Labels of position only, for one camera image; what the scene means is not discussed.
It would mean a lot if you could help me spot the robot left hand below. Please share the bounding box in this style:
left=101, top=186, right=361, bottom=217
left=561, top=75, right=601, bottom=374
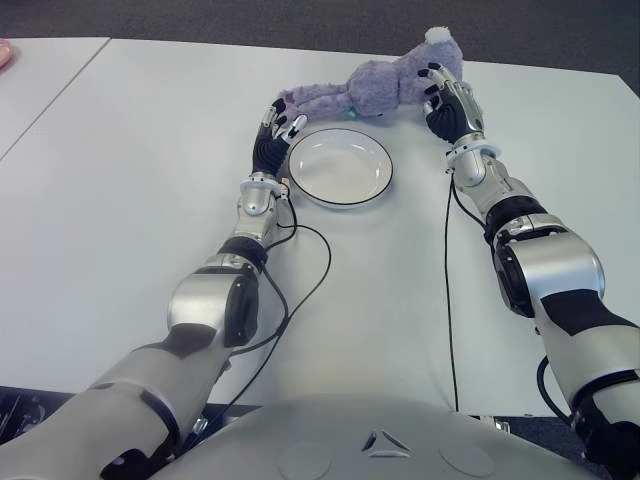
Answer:
left=252, top=97, right=309, bottom=176

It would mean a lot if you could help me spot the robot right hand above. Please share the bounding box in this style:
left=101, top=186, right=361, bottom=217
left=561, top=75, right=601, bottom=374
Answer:
left=417, top=62, right=486, bottom=144

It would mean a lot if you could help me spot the purple plush doll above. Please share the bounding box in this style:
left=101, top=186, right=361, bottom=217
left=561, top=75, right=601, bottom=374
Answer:
left=277, top=27, right=474, bottom=121

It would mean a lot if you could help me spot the white plate with black rim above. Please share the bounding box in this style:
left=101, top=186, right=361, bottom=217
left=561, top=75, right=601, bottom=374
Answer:
left=287, top=128, right=394, bottom=208

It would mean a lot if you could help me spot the grey robot torso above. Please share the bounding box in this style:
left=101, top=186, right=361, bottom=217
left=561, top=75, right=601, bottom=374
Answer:
left=144, top=394, right=601, bottom=480

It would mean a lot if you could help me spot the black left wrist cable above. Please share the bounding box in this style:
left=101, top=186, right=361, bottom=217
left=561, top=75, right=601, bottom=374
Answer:
left=224, top=194, right=332, bottom=406

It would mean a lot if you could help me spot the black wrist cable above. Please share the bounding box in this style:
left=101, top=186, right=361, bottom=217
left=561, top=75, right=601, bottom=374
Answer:
left=442, top=172, right=489, bottom=414
left=224, top=194, right=332, bottom=406

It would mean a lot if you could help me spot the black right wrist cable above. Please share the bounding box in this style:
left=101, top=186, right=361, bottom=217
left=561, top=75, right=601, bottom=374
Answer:
left=442, top=172, right=489, bottom=414

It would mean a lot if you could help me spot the short black looped cable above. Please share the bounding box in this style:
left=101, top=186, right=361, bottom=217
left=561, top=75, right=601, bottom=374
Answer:
left=537, top=354, right=574, bottom=421

